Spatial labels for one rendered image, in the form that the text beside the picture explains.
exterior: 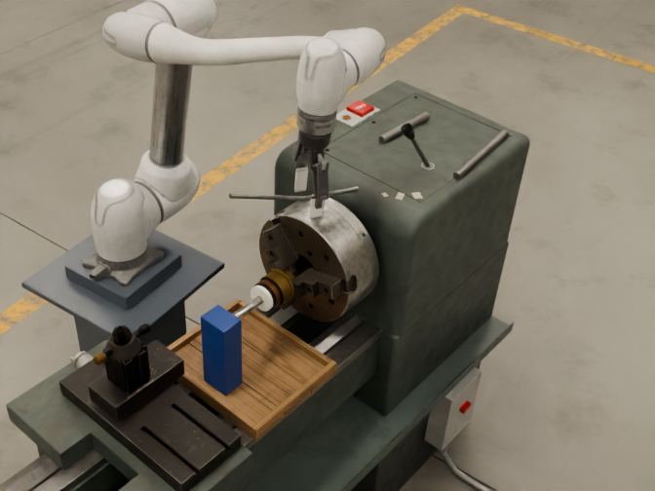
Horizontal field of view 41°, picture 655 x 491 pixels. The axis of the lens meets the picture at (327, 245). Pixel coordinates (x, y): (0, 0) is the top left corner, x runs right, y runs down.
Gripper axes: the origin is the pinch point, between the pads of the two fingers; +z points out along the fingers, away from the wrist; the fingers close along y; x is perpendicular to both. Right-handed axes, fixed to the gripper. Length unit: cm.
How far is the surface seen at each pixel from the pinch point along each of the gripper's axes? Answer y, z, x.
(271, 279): 7.0, 18.4, -10.9
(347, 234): 6.2, 9.0, 8.9
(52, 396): 10, 39, -67
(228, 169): -195, 140, 42
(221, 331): 19.5, 19.5, -27.5
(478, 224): -2, 22, 54
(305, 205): -6.3, 8.0, 2.3
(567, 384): -10, 128, 125
